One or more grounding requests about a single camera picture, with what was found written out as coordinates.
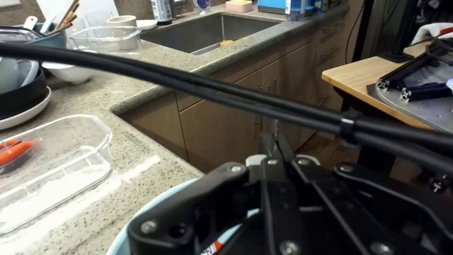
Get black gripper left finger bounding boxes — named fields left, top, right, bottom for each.
left=128, top=162, right=250, bottom=255

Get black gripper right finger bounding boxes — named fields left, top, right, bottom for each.
left=261, top=134, right=453, bottom=255

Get small white bowl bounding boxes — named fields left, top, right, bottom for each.
left=43, top=63, right=94, bottom=84

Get clear plastic container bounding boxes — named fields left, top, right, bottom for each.
left=0, top=115, right=112, bottom=236

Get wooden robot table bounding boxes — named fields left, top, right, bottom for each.
left=322, top=57, right=453, bottom=132

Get yellow sponge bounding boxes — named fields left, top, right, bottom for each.
left=220, top=40, right=234, bottom=47

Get kitchen sink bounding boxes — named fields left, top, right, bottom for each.
left=142, top=13, right=277, bottom=56

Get white plate under bowls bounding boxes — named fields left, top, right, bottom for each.
left=0, top=89, right=53, bottom=131

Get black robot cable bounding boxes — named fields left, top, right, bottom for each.
left=0, top=42, right=453, bottom=175

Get orange handled scissors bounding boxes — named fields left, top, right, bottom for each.
left=0, top=140, right=37, bottom=175

